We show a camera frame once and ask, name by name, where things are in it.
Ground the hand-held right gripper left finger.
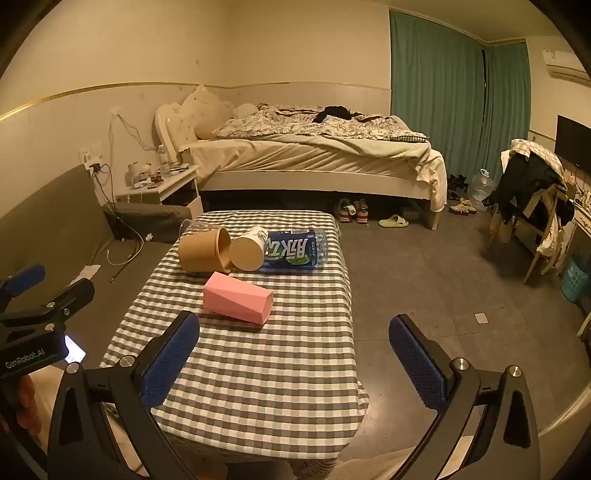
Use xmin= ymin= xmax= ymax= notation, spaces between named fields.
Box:
xmin=46 ymin=311 xmax=232 ymax=480

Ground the wall power socket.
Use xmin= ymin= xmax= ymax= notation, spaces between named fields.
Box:
xmin=78 ymin=144 xmax=105 ymax=175

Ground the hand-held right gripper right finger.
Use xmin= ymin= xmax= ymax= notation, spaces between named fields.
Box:
xmin=389 ymin=314 xmax=542 ymax=480

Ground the checked shirt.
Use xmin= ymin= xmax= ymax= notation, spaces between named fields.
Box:
xmin=501 ymin=137 xmax=567 ymax=180

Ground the wooden chair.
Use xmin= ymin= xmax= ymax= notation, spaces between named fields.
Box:
xmin=485 ymin=185 xmax=574 ymax=285

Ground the bed with beige sheet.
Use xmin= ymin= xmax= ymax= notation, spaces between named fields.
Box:
xmin=154 ymin=85 xmax=448 ymax=230

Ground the brown paper cup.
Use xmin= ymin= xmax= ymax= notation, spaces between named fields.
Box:
xmin=178 ymin=227 xmax=232 ymax=276

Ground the dark jacket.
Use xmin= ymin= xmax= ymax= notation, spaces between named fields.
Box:
xmin=489 ymin=150 xmax=574 ymax=223

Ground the narrow green curtain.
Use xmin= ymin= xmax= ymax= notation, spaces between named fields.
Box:
xmin=482 ymin=41 xmax=532 ymax=160

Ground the black power cable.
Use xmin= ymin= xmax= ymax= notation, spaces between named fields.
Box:
xmin=93 ymin=165 xmax=145 ymax=241

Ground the white air conditioner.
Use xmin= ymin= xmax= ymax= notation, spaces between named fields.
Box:
xmin=541 ymin=48 xmax=591 ymax=85

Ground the cream tufted pillow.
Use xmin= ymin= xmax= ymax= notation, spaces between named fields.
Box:
xmin=181 ymin=84 xmax=234 ymax=140

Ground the white paper cup green print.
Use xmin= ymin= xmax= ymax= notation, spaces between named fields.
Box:
xmin=229 ymin=226 xmax=269 ymax=272

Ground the white tufted headboard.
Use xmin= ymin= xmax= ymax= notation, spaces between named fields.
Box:
xmin=154 ymin=102 xmax=197 ymax=163

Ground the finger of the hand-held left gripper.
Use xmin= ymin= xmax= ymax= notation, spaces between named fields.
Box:
xmin=25 ymin=278 xmax=96 ymax=326
xmin=0 ymin=264 xmax=47 ymax=310

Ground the white nightstand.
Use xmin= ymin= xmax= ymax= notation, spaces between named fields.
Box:
xmin=115 ymin=164 xmax=204 ymax=219

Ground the pair of dark shoes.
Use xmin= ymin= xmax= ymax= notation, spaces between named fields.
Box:
xmin=447 ymin=174 xmax=470 ymax=202

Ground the grey white checked tablecloth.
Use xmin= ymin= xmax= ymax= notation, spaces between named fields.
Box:
xmin=99 ymin=210 xmax=370 ymax=472

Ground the pink faceted cup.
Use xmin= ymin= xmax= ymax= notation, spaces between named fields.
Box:
xmin=204 ymin=272 xmax=274 ymax=325

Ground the patterned quilt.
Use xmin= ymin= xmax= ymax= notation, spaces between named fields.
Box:
xmin=213 ymin=104 xmax=428 ymax=142

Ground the person's left hand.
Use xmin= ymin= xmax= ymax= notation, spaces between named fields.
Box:
xmin=16 ymin=374 xmax=48 ymax=448

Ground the teal laundry basket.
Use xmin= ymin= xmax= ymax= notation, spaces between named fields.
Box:
xmin=560 ymin=256 xmax=591 ymax=304

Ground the white wall cable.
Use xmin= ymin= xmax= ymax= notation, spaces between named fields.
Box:
xmin=108 ymin=111 xmax=158 ymax=152

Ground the large clear water jug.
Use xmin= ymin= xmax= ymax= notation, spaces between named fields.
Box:
xmin=471 ymin=168 xmax=498 ymax=211

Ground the white tissue roll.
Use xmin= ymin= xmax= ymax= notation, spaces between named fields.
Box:
xmin=127 ymin=161 xmax=153 ymax=186

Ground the wide green curtain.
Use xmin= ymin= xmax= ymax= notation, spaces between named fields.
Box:
xmin=389 ymin=10 xmax=488 ymax=139

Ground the white charging cable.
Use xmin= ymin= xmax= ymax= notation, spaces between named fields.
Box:
xmin=106 ymin=240 xmax=145 ymax=267

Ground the clear empty plastic bottle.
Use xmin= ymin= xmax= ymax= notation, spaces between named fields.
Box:
xmin=179 ymin=220 xmax=219 ymax=239

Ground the black television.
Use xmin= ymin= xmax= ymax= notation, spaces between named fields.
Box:
xmin=554 ymin=114 xmax=591 ymax=174

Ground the black garment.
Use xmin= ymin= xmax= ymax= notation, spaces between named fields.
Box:
xmin=314 ymin=106 xmax=366 ymax=124

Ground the blue label water bottle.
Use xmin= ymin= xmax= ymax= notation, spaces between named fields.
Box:
xmin=263 ymin=228 xmax=329 ymax=273

